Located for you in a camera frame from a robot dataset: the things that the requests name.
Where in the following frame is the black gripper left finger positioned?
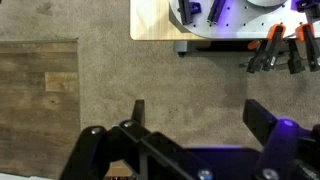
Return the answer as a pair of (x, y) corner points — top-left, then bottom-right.
(59, 99), (214, 180)

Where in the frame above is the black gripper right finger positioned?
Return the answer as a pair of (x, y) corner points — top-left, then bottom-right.
(242, 98), (320, 180)

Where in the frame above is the orange black clamp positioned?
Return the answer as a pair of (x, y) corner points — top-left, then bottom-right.
(295, 22), (320, 73)
(245, 39), (272, 75)
(262, 23), (288, 73)

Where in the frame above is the grey metal table leg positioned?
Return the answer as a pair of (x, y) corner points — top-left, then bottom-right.
(173, 40), (212, 57)

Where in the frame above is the black mounting bracket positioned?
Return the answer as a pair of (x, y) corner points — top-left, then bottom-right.
(177, 0), (202, 26)
(206, 0), (232, 25)
(290, 0), (320, 22)

